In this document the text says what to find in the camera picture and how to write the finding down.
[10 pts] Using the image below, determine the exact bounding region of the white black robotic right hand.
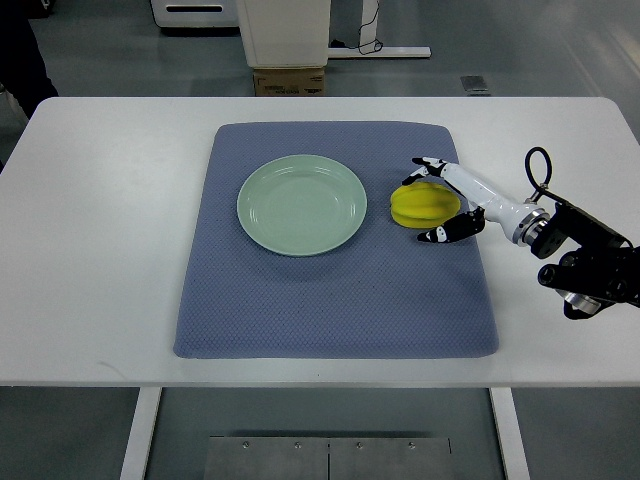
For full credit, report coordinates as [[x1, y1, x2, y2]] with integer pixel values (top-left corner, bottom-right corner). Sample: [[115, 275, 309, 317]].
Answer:
[[402, 157, 550, 246]]

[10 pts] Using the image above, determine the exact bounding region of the yellow starfruit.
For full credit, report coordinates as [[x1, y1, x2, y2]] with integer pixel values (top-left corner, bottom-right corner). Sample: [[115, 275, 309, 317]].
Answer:
[[390, 182, 461, 229]]

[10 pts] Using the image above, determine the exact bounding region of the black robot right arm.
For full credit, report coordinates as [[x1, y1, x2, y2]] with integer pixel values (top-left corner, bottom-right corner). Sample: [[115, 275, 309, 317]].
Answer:
[[522, 146, 639, 320]]

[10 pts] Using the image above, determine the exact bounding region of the metal floor plate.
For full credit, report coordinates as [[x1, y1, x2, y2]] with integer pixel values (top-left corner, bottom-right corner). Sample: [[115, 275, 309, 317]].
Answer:
[[460, 75, 489, 93]]

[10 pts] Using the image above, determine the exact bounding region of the light green plate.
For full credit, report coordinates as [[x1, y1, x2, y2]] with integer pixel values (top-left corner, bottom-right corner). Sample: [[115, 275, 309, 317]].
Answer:
[[236, 154, 368, 257]]

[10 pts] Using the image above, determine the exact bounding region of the blue textured mat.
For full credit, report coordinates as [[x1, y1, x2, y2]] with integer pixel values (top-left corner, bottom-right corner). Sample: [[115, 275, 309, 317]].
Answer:
[[174, 121, 499, 359]]

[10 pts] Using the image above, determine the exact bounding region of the right white table leg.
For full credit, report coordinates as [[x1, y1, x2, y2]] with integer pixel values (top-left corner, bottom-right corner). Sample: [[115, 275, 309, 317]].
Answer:
[[489, 387, 530, 480]]

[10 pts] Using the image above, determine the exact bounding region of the white table leg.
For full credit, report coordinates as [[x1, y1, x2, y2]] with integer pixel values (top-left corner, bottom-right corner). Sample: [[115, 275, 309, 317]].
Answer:
[[489, 387, 530, 480], [120, 387, 162, 480]]

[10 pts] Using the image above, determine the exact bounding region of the white desk leg base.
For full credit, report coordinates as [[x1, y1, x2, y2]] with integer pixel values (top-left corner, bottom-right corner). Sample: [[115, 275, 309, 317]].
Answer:
[[328, 0, 432, 60]]

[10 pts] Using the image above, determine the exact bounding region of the cardboard box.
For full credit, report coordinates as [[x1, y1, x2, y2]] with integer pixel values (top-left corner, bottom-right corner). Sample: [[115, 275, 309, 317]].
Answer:
[[253, 67, 325, 97]]

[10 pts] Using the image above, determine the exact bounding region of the white cabinet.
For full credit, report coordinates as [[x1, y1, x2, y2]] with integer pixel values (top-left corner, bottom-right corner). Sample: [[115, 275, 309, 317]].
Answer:
[[236, 0, 331, 69]]

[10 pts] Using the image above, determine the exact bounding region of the white appliance with slot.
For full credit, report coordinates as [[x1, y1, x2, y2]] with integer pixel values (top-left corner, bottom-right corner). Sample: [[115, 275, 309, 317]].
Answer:
[[150, 0, 239, 28]]

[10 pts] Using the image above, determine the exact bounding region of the left white table leg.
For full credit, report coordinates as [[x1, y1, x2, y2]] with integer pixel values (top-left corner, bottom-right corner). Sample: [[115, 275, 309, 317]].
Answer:
[[120, 387, 162, 480]]

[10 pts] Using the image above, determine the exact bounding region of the person in dark clothes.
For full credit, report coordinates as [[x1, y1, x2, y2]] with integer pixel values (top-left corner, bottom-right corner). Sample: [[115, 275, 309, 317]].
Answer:
[[1, 1, 58, 116]]

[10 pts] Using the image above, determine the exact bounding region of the black floor cable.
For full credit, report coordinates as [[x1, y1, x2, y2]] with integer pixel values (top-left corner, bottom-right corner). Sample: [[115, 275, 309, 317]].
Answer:
[[330, 0, 384, 54]]

